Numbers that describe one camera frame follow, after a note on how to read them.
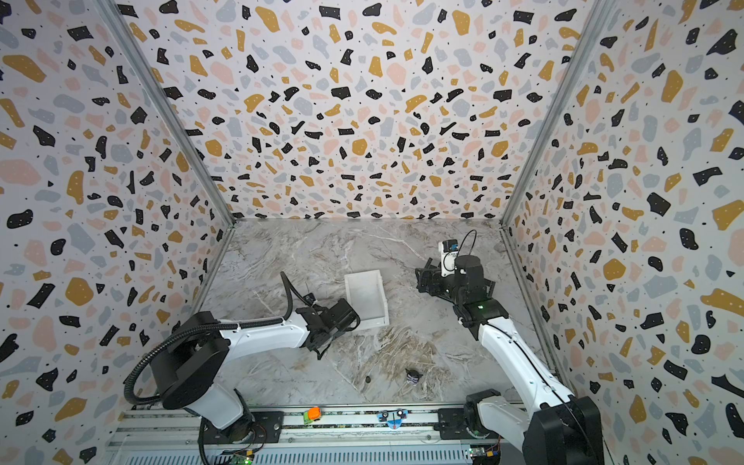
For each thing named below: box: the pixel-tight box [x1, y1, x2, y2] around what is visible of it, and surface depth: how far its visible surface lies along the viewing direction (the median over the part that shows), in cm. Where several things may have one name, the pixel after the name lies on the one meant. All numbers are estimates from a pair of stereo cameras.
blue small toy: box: [377, 408, 409, 430], surface depth 76 cm
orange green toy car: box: [303, 406, 322, 425], surface depth 75 cm
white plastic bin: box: [343, 269, 391, 331], surface depth 99 cm
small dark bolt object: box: [404, 368, 424, 386], surface depth 80 cm
